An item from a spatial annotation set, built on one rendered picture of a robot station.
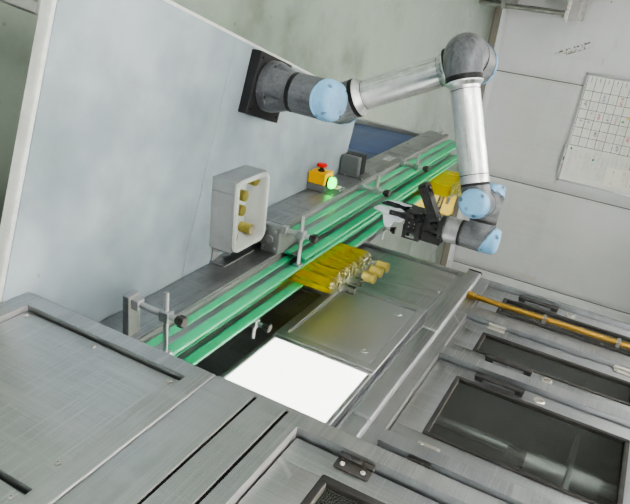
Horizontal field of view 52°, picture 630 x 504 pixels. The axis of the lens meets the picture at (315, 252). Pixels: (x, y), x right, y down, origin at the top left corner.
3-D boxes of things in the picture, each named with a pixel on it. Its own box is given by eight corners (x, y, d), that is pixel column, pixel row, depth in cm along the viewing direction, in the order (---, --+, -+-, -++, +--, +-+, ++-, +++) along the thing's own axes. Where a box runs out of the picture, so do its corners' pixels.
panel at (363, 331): (184, 413, 163) (300, 468, 150) (184, 403, 162) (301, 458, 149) (339, 286, 238) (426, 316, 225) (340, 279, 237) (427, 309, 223)
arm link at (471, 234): (505, 226, 181) (496, 255, 183) (467, 216, 185) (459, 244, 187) (500, 228, 174) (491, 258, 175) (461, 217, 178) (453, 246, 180)
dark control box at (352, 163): (338, 172, 264) (356, 177, 261) (340, 153, 261) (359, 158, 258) (346, 168, 271) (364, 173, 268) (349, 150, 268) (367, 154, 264)
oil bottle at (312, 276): (278, 277, 213) (336, 297, 204) (280, 261, 211) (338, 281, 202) (287, 271, 217) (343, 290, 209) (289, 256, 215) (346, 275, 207)
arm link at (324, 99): (293, 68, 181) (334, 78, 176) (315, 76, 193) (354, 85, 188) (283, 111, 184) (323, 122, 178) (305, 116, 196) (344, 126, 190)
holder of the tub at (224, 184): (208, 262, 196) (229, 269, 193) (212, 176, 185) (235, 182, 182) (239, 245, 210) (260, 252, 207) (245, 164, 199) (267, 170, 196)
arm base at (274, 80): (267, 52, 185) (296, 58, 181) (290, 71, 199) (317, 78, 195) (249, 101, 185) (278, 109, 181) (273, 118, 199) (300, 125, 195)
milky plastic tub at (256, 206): (209, 247, 194) (233, 255, 190) (213, 176, 185) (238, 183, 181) (242, 230, 208) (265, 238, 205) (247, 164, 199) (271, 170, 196)
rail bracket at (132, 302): (104, 334, 157) (177, 367, 148) (102, 273, 150) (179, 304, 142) (118, 326, 161) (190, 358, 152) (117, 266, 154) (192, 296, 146)
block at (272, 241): (258, 249, 209) (277, 255, 206) (261, 222, 205) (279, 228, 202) (264, 246, 212) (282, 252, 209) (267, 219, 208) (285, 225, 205)
